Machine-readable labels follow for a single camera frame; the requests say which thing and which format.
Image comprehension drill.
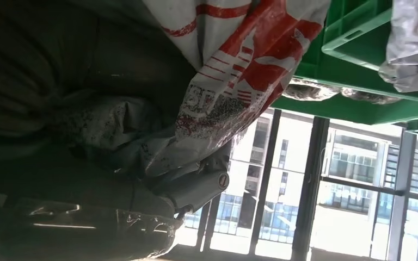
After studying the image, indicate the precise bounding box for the green crate with wrapped coils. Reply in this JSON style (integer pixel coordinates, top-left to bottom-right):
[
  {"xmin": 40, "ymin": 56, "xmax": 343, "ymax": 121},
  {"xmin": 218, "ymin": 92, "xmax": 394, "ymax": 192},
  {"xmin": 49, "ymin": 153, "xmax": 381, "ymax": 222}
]
[{"xmin": 271, "ymin": 63, "xmax": 418, "ymax": 126}]

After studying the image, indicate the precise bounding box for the green crate with courier bag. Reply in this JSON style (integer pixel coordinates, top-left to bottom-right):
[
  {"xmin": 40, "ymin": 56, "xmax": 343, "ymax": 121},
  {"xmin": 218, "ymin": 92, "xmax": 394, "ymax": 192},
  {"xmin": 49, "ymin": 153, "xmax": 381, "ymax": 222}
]
[{"xmin": 295, "ymin": 0, "xmax": 418, "ymax": 85}]

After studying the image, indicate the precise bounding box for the white grey courier bag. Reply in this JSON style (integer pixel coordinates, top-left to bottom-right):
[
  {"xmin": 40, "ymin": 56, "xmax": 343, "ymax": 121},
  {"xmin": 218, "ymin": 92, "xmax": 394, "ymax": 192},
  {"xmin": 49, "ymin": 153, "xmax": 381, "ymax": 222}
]
[{"xmin": 377, "ymin": 0, "xmax": 418, "ymax": 94}]

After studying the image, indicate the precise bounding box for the black window frame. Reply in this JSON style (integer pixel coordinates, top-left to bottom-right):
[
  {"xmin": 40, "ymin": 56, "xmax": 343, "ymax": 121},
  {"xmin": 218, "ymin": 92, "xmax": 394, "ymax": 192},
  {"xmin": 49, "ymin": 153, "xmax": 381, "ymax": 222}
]
[{"xmin": 176, "ymin": 108, "xmax": 418, "ymax": 261}]

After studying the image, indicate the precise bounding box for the plastic-wrapped black cable coil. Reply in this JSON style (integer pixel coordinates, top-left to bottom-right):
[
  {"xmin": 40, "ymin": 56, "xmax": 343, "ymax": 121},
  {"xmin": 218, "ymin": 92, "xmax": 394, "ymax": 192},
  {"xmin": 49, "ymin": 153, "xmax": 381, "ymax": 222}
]
[
  {"xmin": 282, "ymin": 77, "xmax": 342, "ymax": 102},
  {"xmin": 340, "ymin": 87, "xmax": 402, "ymax": 105}
]

